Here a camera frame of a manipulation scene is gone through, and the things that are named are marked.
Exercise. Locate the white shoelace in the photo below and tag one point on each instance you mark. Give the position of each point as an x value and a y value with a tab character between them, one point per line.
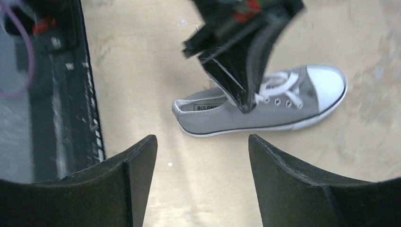
280	84

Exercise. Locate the grey canvas sneaker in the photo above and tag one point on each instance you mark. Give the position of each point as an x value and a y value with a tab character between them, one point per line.
211	112

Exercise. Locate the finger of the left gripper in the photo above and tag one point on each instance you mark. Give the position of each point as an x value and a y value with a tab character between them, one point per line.
237	64

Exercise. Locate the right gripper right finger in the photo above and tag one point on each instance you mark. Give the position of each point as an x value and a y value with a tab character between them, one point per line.
294	193

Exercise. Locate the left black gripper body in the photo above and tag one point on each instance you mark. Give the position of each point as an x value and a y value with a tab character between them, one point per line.
227	22

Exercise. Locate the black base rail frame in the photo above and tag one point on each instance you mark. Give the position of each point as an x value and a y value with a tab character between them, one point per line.
49	120

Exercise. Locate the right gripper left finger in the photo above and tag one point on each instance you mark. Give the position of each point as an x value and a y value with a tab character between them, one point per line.
112	193

